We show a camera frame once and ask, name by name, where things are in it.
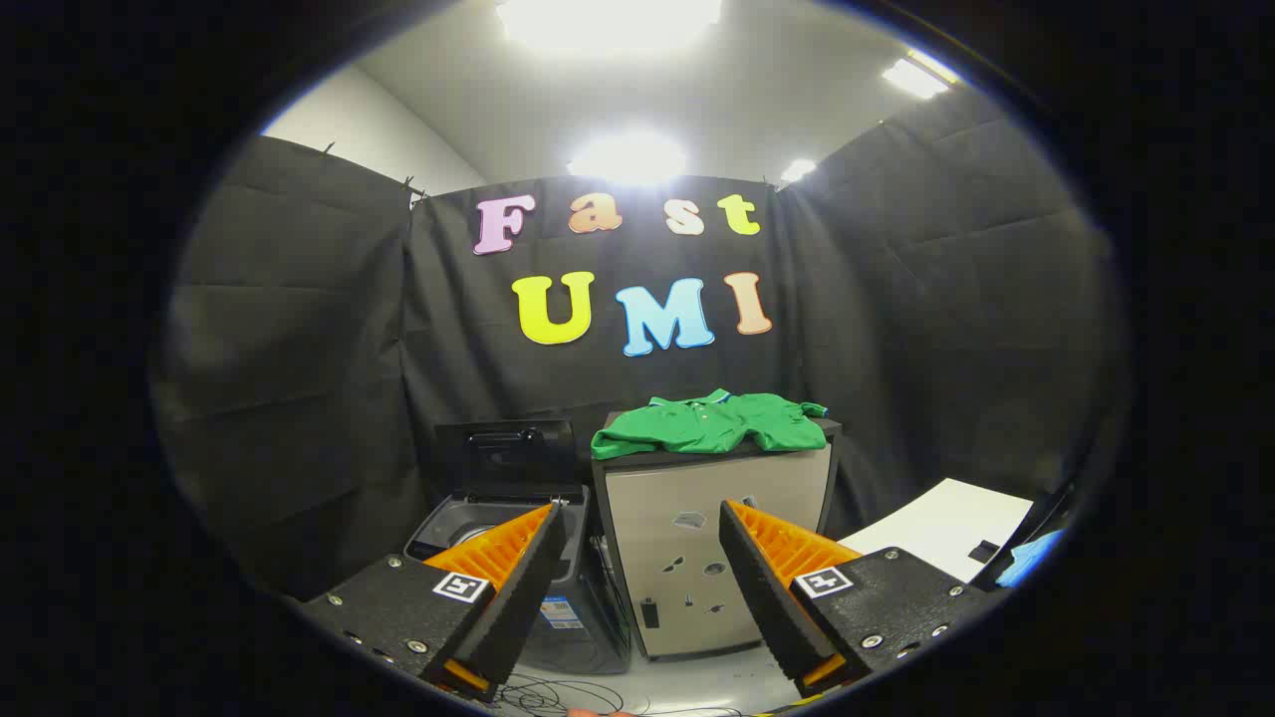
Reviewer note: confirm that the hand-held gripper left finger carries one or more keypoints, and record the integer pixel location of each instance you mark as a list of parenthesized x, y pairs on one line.
[(523, 588)]

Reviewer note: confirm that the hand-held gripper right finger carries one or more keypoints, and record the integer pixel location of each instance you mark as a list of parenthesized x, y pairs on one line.
[(762, 588)]

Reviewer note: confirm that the dark grey washing machine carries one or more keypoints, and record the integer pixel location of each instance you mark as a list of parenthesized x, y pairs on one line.
[(593, 647)]

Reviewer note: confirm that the green polo shirt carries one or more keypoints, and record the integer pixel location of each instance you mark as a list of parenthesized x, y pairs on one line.
[(717, 426)]

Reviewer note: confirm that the beige cabinet with black top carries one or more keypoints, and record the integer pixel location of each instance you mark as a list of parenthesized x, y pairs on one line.
[(677, 528)]

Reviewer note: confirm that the white table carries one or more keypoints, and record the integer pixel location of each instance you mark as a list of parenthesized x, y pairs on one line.
[(936, 528)]

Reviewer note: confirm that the small black object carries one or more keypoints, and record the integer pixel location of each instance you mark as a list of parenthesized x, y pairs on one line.
[(983, 551)]

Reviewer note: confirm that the blue cloth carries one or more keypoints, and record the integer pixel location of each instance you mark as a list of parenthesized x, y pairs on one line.
[(1031, 558)]

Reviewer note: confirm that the small ceiling light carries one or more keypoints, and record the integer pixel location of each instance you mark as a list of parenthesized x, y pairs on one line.
[(797, 169)]

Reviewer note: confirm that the round ceiling light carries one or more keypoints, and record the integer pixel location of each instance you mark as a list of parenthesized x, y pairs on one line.
[(628, 157)]

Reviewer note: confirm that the rectangular ceiling light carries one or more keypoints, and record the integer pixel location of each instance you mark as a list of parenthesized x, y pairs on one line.
[(916, 78)]

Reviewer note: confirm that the large ceiling light panel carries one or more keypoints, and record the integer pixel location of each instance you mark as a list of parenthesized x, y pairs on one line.
[(608, 20)]

